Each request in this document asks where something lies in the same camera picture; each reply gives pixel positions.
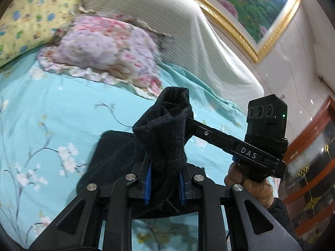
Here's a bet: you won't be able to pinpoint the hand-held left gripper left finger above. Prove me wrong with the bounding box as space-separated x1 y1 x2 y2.
29 159 153 251

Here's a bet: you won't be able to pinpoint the pink floral pillow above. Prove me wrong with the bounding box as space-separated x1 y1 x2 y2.
37 14 172 100

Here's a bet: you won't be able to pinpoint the white striped headboard cover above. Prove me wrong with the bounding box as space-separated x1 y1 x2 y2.
78 0 265 104

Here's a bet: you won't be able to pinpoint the gold framed landscape painting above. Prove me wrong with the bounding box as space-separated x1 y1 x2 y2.
161 0 301 64

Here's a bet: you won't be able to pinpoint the dark pants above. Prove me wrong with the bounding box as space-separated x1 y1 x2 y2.
77 86 208 219

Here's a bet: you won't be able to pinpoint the person's right forearm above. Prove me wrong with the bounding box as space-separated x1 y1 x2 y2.
265 197 304 249

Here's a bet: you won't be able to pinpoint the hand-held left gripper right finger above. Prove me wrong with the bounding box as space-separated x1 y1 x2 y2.
179 165 302 251

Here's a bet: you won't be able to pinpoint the person's right hand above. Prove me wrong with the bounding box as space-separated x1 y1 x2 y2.
224 162 274 210

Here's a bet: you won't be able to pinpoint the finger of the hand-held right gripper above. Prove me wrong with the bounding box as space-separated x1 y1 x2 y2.
186 118 234 152

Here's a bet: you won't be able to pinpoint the yellow floral pillow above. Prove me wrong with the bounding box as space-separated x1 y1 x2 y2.
0 0 82 68

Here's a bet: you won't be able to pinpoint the wooden cabinet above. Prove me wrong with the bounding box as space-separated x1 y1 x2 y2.
282 96 335 242

